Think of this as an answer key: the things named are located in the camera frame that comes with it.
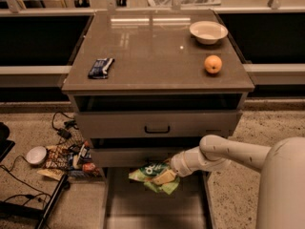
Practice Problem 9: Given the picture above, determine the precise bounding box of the black power adapter cable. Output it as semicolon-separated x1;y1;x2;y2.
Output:
51;111;80;145

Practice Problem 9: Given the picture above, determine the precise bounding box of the drawer with handle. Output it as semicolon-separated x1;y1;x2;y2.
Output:
91;147;186;168
75;111;241;138

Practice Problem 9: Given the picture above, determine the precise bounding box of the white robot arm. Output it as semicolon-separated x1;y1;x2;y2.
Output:
153;135;305;229

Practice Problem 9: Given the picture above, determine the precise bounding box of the white bowl on counter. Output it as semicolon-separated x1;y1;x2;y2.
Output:
190;21;228;45

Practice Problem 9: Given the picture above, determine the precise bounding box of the top drawer with handle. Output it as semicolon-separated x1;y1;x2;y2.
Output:
75;111;241;138

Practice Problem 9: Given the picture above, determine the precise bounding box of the black stand frame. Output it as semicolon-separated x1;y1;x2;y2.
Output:
0;122;70;229

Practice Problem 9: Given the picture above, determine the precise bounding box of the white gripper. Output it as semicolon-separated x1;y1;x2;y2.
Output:
152;147;231;185

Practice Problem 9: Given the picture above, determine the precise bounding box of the green rice chip bag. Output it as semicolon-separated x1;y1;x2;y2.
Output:
129;162;180;195

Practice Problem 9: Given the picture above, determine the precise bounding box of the middle drawer with handle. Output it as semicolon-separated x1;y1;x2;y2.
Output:
91;147;186;168

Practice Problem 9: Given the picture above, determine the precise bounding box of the grey drawer cabinet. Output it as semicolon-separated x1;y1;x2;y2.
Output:
61;9;255;177

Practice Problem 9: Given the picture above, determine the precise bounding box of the black floor cable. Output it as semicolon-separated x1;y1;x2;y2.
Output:
0;154;52;205

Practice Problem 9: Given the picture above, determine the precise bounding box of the blue snack packet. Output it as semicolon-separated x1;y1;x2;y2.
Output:
88;58;115;79

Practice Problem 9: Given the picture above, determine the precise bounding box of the pile of snack packets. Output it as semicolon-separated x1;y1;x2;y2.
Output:
38;141;102;180

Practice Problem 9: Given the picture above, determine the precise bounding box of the orange fruit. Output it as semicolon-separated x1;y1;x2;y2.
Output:
204;55;222;74

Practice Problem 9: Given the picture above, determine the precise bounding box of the open bottom drawer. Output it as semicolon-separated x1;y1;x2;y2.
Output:
102;168;216;229

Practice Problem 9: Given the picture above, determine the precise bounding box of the white bowl on floor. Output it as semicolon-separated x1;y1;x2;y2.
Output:
26;146;47;165

